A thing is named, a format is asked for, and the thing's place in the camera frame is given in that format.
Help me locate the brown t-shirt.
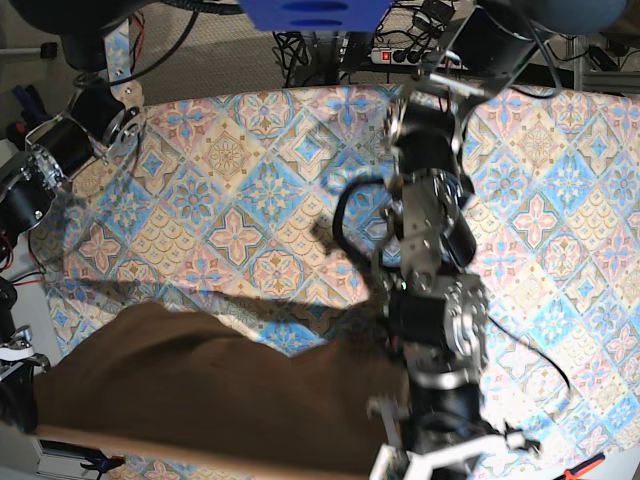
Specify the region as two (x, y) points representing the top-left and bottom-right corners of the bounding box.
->
(34, 303), (406, 479)

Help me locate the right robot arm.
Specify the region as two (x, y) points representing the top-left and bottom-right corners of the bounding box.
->
(1, 1), (145, 434)

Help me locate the white power strip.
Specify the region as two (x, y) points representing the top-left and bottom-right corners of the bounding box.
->
(369, 47), (431, 66)

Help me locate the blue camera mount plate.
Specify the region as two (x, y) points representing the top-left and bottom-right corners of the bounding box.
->
(239, 0), (392, 32)

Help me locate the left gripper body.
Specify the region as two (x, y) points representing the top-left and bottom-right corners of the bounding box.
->
(400, 349), (493, 450)

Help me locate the orange clamp bottom right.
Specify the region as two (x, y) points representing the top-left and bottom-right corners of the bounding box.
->
(562, 453), (606, 480)

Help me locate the white floor vent box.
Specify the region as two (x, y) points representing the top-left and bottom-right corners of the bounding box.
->
(35, 440), (102, 479)

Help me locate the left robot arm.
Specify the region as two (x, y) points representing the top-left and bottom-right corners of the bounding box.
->
(333, 1), (546, 465)

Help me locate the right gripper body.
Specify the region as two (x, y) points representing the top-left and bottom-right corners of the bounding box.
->
(1, 325), (50, 433)

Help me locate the blue clamp upper left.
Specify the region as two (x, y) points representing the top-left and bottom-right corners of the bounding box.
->
(12, 85), (50, 123)

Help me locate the blue black clamp bottom left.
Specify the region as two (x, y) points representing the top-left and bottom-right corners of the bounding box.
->
(80, 450), (126, 475)

